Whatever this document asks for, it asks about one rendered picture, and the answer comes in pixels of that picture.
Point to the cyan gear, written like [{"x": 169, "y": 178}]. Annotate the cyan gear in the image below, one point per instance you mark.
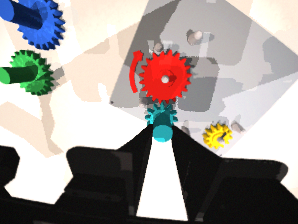
[{"x": 162, "y": 119}]

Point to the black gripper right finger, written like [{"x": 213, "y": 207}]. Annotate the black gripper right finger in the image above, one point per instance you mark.
[{"x": 200, "y": 172}]

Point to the green gear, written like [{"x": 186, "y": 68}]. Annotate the green gear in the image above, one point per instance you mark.
[{"x": 30, "y": 71}]

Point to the red gear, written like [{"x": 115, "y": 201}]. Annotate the red gear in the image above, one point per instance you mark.
[{"x": 165, "y": 65}]

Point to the grey board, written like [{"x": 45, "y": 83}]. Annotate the grey board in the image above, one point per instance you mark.
[{"x": 238, "y": 69}]

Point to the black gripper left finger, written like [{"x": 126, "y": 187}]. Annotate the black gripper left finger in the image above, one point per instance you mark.
[{"x": 128, "y": 162}]

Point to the red curved arrow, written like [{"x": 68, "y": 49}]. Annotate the red curved arrow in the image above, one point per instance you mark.
[{"x": 137, "y": 57}]

